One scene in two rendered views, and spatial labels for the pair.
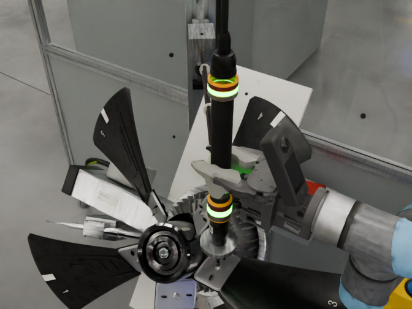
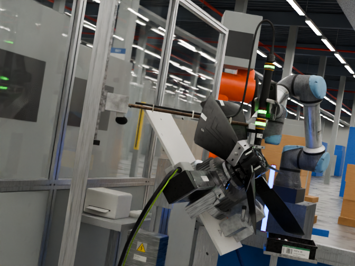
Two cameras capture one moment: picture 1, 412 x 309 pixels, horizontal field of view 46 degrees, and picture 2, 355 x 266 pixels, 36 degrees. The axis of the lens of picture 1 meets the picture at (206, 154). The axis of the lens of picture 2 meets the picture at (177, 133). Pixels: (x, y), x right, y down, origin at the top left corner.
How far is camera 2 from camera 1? 264 cm
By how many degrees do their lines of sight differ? 96
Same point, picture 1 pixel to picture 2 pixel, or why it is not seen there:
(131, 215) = (213, 180)
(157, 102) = (7, 202)
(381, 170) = (124, 182)
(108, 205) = (207, 181)
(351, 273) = (280, 126)
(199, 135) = (167, 145)
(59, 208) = not seen: outside the picture
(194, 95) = (87, 155)
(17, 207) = not seen: outside the picture
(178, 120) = (21, 214)
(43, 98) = not seen: outside the picture
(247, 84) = (158, 114)
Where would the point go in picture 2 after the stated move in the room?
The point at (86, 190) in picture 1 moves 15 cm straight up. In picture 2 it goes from (198, 179) to (205, 139)
